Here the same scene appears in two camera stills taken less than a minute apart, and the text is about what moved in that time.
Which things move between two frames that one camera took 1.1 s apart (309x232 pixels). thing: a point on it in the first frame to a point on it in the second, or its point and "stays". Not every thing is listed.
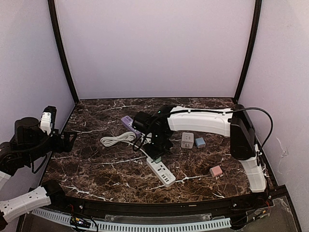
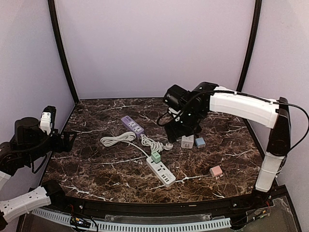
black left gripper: x=62 y=141 stays
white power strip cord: x=126 y=137 stays
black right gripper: x=154 y=150 to x=180 y=130
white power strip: x=161 y=171 stays
